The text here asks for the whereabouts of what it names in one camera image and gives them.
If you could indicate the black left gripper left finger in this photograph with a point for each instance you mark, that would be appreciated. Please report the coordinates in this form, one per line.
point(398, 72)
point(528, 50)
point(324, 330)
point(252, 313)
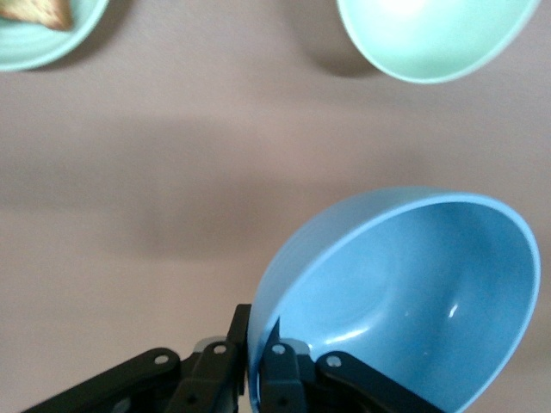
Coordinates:
point(215, 378)

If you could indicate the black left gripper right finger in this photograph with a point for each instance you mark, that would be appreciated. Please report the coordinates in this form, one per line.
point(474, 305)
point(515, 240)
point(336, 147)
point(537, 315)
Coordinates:
point(280, 378)

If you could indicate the blue bowl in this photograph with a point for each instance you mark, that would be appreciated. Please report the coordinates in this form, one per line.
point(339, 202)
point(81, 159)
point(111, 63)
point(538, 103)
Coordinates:
point(409, 301)

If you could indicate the light green bowl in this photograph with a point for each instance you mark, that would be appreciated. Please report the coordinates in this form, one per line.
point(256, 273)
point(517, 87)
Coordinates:
point(430, 43)

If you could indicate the light green plate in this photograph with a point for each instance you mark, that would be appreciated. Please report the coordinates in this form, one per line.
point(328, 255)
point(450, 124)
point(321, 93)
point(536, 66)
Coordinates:
point(43, 47)

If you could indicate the toast slice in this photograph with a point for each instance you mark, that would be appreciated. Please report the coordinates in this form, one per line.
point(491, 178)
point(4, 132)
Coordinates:
point(34, 10)

